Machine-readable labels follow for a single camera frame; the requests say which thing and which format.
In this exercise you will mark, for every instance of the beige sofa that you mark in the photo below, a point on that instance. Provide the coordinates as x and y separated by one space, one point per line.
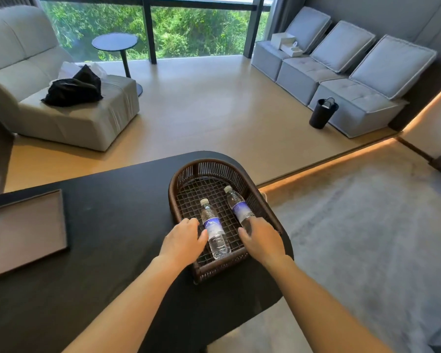
77 117

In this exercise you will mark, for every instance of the person's right hand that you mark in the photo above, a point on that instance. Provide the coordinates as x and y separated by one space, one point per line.
264 244

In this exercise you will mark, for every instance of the black waste bin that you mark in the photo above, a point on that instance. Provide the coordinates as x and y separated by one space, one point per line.
321 113

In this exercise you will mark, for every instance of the person's right thumb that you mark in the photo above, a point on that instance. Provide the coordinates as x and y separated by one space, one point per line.
243 237

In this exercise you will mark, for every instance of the brown rectangular tray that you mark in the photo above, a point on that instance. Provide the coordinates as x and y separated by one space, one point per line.
25 235

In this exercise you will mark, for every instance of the black bag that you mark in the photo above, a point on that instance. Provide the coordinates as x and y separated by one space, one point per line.
73 90

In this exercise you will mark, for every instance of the grey cushioned floor chair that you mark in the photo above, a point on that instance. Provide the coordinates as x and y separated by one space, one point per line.
270 58
356 102
305 79

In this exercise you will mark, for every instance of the white open box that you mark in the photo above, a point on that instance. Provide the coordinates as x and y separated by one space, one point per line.
281 39

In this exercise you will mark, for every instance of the person's right forearm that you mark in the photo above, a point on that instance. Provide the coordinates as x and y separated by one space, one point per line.
316 308

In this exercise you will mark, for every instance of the dark window frame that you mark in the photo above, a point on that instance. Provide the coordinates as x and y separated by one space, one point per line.
149 29

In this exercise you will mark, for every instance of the person's left forearm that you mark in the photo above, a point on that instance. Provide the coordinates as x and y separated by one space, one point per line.
132 308

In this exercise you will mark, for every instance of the white flat box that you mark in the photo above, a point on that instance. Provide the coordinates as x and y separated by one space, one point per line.
292 50

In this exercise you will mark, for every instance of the warm light strip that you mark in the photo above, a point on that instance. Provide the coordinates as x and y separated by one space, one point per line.
327 163

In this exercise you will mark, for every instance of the clear plastic water bottle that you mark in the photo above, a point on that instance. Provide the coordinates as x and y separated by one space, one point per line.
239 205
215 231

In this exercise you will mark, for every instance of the person's left thumb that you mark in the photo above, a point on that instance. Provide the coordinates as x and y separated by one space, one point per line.
203 238

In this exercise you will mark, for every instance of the brown wicker basket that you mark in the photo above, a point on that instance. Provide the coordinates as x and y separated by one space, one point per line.
185 191

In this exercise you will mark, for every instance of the grey curtain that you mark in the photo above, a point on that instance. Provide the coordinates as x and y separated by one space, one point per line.
285 14

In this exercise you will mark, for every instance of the round dark side table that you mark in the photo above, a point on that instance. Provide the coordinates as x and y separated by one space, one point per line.
114 41

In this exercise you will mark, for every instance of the person's left hand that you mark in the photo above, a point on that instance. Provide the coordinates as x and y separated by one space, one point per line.
180 244

